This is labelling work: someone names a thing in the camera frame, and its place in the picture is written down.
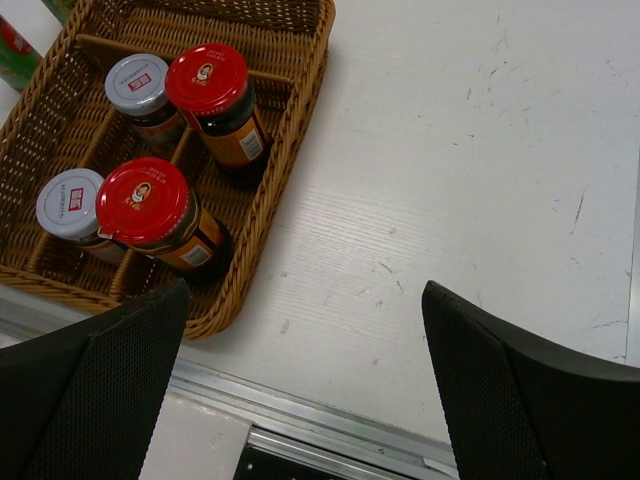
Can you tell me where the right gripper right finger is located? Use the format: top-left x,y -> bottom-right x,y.
421,281 -> 639,479

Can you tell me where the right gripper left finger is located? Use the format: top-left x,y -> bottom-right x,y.
1,280 -> 191,479

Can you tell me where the white-lid sauce jar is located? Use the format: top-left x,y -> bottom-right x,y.
104,54 -> 185,148
36,168 -> 126,265

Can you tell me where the red-lid sauce jar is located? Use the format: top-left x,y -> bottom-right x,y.
95,157 -> 233,280
165,43 -> 272,188

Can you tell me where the green sauce bottle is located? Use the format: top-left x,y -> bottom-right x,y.
0,17 -> 42,91
42,0 -> 76,25

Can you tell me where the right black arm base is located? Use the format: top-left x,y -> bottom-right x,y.
233,445 -> 338,480

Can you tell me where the brown wicker divided basket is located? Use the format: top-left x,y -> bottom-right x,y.
1,1 -> 336,339

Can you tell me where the front aluminium rail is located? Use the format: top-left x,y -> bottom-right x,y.
0,289 -> 459,480

